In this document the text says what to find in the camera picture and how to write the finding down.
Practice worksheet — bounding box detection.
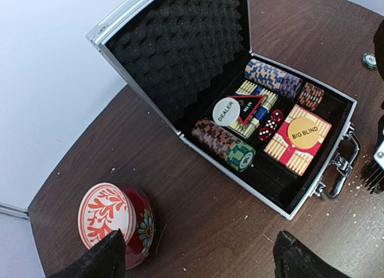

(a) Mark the red Texas Hold'em card box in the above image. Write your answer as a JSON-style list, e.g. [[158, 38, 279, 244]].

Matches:
[[263, 104, 332, 176]]

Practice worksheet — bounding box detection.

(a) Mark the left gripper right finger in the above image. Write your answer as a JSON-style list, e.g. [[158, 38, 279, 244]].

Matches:
[[273, 231, 348, 278]]

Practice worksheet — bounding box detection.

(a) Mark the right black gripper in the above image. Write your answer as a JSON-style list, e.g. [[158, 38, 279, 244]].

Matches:
[[361, 20, 383, 194]]

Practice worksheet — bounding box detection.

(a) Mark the black triangular all-in button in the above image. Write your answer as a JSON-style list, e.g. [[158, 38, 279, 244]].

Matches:
[[230, 95, 265, 126]]

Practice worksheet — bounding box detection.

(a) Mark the white dealer button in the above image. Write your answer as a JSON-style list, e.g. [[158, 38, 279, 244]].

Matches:
[[212, 97, 240, 127]]

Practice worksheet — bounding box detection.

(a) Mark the purple chip stack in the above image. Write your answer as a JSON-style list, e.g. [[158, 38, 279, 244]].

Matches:
[[280, 73, 302, 100]]

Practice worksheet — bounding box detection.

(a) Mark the blue card deck box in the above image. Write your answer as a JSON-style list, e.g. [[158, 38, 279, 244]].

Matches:
[[227, 80, 278, 139]]

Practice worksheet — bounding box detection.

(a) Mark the green poker chip right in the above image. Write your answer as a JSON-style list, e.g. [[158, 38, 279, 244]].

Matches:
[[362, 53, 377, 70]]

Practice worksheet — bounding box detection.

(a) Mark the yellow round button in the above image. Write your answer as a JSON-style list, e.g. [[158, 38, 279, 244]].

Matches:
[[287, 118, 320, 150]]

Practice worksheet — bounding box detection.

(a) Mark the red die front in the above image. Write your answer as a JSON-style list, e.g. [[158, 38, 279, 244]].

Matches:
[[257, 127, 274, 142]]

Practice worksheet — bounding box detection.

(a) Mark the orange black chip stack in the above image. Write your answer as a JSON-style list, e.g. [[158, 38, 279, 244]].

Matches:
[[298, 82, 325, 111]]

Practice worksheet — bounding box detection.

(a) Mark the brown chip stack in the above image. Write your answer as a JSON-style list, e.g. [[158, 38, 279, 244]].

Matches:
[[191, 118, 239, 159]]

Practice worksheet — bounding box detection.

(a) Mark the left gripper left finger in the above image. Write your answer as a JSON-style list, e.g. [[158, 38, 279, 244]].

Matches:
[[50, 230, 126, 277]]

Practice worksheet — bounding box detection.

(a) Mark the red patterned bowl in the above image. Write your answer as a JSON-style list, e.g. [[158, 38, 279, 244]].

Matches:
[[77, 183, 136, 249]]

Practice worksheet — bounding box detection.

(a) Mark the red die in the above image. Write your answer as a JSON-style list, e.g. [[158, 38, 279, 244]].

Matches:
[[257, 127, 274, 142], [264, 119, 279, 131], [271, 109, 284, 124]]

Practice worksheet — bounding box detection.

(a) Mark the aluminium poker case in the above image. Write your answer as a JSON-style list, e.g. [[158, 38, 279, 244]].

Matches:
[[86, 0, 359, 219]]

